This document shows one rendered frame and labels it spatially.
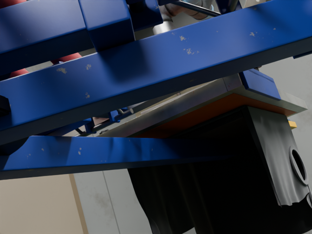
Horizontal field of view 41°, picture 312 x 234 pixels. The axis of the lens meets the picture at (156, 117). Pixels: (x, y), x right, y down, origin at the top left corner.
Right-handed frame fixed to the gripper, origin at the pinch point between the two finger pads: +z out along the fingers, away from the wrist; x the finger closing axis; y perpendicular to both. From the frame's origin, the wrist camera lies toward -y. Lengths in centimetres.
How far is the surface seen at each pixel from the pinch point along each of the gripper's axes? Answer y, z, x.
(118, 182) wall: -220, -15, 258
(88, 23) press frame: 31, 15, -88
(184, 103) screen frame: 13.9, 12.3, -30.9
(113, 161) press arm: 3, 23, -51
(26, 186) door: -243, -28, 149
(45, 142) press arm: 3, 18, -69
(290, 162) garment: 21.6, 32.2, 18.9
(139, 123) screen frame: -0.1, 11.9, -31.0
